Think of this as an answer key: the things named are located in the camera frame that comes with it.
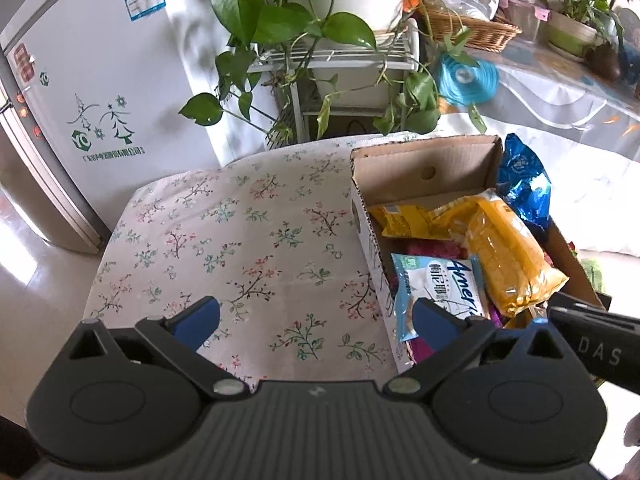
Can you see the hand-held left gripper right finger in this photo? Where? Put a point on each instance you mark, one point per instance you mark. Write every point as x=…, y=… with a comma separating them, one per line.
x=435, y=322

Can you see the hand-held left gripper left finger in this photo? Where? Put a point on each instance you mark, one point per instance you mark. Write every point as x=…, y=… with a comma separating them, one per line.
x=197, y=320

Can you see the light blue snack packet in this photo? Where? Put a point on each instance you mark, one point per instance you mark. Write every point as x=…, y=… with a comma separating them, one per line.
x=440, y=280

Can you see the pink snack packet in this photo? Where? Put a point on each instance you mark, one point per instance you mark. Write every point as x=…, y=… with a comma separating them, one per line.
x=430, y=249

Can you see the large orange snack packet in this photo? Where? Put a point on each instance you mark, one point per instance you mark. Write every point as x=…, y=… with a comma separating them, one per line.
x=505, y=250

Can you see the small yellow snack packet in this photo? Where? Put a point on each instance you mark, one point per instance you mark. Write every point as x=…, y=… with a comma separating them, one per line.
x=400, y=220

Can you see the cardboard box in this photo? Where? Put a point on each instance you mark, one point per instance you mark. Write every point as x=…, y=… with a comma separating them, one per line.
x=435, y=170

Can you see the blue foil snack packet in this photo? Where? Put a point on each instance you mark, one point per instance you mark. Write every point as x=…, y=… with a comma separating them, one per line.
x=525, y=180

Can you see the floral tablecloth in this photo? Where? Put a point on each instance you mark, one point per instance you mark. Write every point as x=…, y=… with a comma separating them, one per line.
x=250, y=240

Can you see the white metal plant stand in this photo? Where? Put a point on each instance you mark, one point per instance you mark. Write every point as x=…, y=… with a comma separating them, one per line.
x=298, y=110

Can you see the teal ribbon roll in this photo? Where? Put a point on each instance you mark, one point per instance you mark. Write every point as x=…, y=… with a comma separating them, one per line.
x=467, y=80

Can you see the white refrigerator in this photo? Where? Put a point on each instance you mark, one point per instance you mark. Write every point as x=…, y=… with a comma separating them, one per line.
x=125, y=85

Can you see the dark brown pot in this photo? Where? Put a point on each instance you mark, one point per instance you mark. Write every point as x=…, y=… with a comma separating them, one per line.
x=602, y=62

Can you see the wicker basket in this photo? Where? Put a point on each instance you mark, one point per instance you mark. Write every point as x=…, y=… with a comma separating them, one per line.
x=470, y=30

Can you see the potted plant green-rim pot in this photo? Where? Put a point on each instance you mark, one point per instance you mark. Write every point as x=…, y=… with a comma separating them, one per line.
x=572, y=35

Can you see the pothos plant in white pot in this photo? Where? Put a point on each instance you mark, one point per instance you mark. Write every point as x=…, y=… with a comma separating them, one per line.
x=240, y=5

